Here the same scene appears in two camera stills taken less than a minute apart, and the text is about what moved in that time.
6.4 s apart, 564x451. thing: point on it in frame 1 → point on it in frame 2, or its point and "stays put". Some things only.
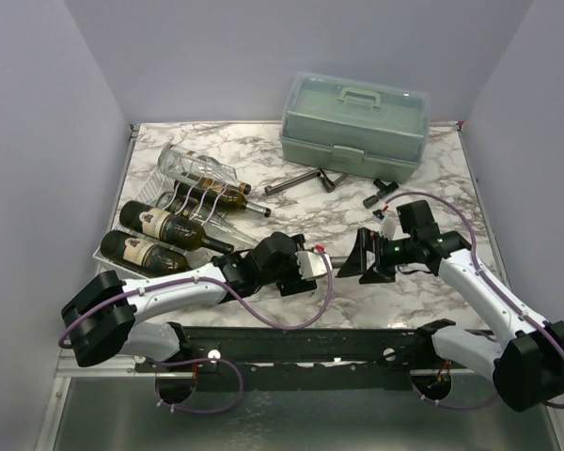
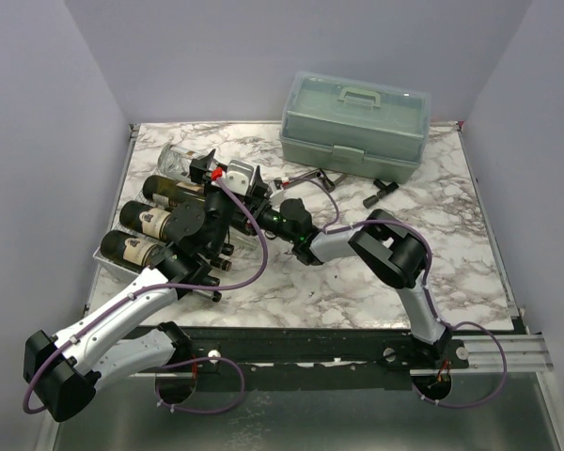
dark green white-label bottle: (164, 225) stays put
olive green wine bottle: (144, 256) stays put
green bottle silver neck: (338, 261) → (166, 192)
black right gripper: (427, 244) → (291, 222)
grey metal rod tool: (328, 184) stays put
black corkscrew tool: (372, 200) stays put
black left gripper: (295, 284) → (200, 169)
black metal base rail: (300, 358) stays put
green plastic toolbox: (356, 125) stays put
